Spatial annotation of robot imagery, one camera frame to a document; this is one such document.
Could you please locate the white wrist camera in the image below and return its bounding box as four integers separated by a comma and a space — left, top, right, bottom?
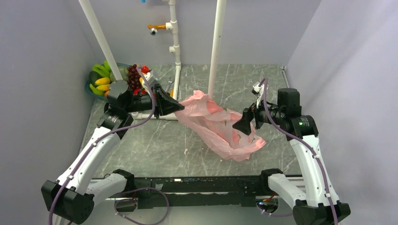
252, 79, 268, 108
139, 65, 159, 92

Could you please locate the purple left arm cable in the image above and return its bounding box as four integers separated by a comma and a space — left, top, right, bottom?
48, 66, 157, 225

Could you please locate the white left slanted pole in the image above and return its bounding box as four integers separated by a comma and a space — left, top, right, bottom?
79, 0, 123, 80

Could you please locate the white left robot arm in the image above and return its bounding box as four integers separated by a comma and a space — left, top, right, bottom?
41, 80, 184, 225

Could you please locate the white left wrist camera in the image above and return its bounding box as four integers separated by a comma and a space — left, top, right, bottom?
139, 65, 159, 92

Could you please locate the yellow banana bunch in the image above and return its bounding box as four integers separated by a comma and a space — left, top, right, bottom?
89, 77, 111, 96

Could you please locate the pink peach-print plastic bag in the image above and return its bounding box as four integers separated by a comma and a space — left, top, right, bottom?
175, 90, 266, 162

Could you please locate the green banana bunch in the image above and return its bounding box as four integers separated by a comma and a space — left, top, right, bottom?
92, 60, 112, 78

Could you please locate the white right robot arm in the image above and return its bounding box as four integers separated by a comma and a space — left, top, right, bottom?
233, 86, 351, 225

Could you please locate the silver wrench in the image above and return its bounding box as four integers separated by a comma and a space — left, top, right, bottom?
166, 80, 173, 92

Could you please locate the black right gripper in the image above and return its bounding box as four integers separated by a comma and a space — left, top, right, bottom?
232, 94, 285, 135

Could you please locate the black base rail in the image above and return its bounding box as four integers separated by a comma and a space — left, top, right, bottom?
112, 175, 277, 209

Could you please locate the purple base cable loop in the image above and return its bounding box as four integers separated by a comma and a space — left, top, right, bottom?
114, 186, 170, 225

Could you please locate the green melon fake fruit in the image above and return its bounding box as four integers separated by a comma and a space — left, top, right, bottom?
109, 67, 129, 84

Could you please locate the orange faucet valve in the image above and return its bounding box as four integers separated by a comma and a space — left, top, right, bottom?
147, 24, 167, 36

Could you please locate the dark red grape bunch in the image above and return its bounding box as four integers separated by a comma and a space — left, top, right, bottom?
127, 64, 142, 91

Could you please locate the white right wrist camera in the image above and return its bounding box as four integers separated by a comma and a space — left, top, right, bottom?
252, 79, 268, 108

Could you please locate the dark green avocado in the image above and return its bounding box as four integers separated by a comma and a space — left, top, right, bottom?
88, 71, 102, 88

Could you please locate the teal fruit basket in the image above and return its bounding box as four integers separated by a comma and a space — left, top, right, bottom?
84, 63, 116, 101

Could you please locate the white pvc pipe assembly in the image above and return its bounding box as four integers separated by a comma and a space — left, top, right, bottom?
130, 0, 183, 121

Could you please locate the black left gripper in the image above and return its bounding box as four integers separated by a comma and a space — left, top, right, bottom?
124, 83, 184, 119

